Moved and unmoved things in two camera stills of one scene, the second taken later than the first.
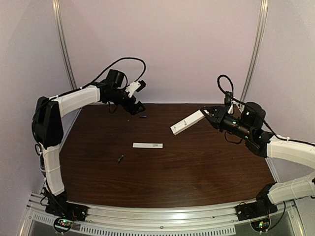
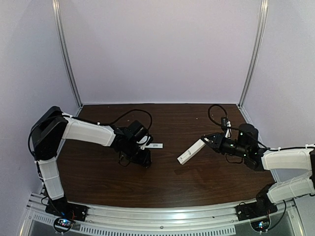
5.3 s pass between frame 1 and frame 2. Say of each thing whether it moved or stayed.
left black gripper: moved
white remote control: moved
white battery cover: stayed
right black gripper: moved
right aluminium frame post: stayed
